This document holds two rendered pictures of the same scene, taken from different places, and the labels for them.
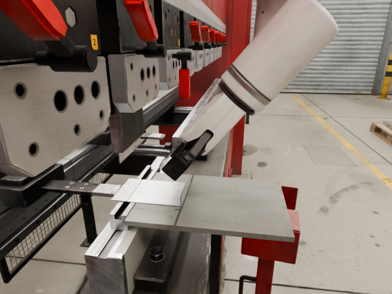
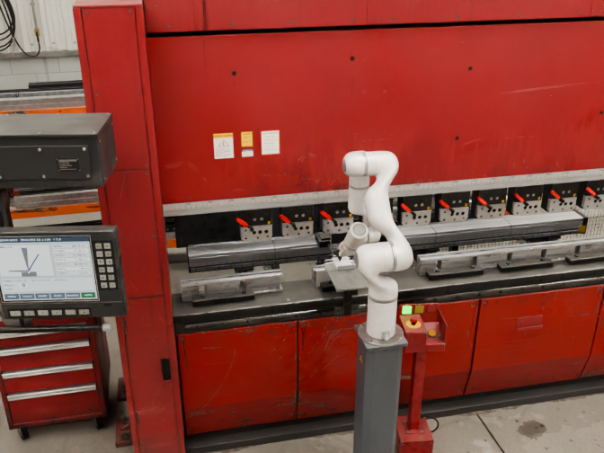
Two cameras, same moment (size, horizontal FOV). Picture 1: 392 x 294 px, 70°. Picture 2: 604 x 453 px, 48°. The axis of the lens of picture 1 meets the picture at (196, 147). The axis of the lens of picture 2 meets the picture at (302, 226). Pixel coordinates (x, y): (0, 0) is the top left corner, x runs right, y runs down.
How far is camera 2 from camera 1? 311 cm
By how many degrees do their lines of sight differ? 63
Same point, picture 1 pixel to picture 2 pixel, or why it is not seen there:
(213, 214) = (337, 276)
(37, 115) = (289, 230)
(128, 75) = (324, 225)
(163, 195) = (341, 265)
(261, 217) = (342, 284)
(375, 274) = not seen: outside the picture
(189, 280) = (331, 295)
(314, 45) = (350, 238)
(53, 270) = not seen: hidden behind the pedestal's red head
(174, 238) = not seen: hidden behind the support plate
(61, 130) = (294, 233)
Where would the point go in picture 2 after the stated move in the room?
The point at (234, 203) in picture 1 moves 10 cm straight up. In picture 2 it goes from (347, 279) to (348, 260)
